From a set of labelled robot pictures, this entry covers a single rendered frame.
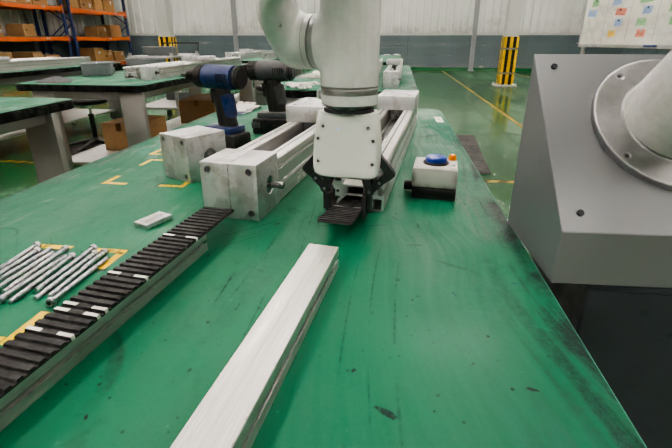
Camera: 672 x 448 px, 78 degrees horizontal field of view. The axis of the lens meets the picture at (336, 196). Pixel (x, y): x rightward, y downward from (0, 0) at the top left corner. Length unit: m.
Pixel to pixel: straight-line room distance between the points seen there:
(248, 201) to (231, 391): 0.39
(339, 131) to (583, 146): 0.32
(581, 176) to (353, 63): 0.32
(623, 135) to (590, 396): 0.33
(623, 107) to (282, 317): 0.49
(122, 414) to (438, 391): 0.26
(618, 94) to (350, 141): 0.36
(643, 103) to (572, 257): 0.20
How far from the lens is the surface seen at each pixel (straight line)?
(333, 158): 0.63
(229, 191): 0.70
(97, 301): 0.49
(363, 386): 0.40
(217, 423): 0.34
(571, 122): 0.63
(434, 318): 0.48
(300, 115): 1.06
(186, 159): 0.90
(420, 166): 0.79
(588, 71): 0.69
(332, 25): 0.59
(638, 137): 0.64
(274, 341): 0.39
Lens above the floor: 1.06
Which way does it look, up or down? 21 degrees down
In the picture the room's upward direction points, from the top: straight up
